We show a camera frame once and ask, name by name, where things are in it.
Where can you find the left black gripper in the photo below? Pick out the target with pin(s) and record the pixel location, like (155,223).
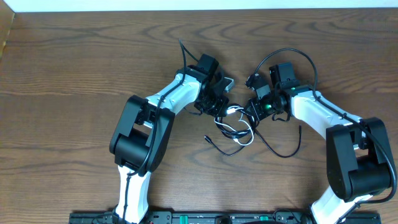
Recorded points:
(219,111)

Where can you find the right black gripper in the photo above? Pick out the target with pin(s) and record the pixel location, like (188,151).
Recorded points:
(253,104)

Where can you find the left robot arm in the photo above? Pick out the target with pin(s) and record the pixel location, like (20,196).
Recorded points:
(143,131)

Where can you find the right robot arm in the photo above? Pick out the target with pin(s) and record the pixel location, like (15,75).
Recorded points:
(359,164)

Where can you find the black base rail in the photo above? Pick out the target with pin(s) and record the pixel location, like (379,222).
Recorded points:
(159,217)

